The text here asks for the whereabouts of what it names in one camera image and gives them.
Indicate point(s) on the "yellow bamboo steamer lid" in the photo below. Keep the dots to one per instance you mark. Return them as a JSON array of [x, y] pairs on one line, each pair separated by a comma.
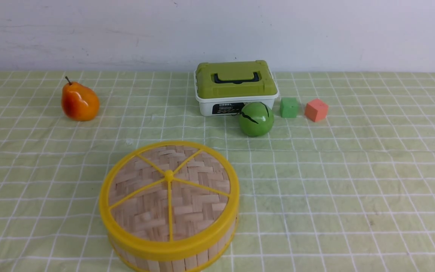
[[169, 200]]

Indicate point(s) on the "yellow bamboo steamer basket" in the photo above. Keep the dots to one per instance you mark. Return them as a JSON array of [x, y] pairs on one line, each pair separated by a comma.
[[194, 263]]

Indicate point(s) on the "green toy apple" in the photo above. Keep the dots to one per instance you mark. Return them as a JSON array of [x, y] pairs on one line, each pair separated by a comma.
[[256, 119]]

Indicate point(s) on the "green and white toolbox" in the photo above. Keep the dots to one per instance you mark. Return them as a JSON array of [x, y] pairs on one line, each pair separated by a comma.
[[224, 88]]

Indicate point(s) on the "green foam cube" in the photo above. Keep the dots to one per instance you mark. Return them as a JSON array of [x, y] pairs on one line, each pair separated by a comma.
[[288, 107]]

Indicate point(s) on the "orange foam cube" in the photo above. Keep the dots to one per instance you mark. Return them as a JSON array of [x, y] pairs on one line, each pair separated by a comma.
[[316, 110]]

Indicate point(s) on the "orange toy pear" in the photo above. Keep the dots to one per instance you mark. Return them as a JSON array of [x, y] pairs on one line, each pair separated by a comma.
[[79, 102]]

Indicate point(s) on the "green checkered tablecloth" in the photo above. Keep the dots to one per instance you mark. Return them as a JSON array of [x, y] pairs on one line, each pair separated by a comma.
[[354, 192]]

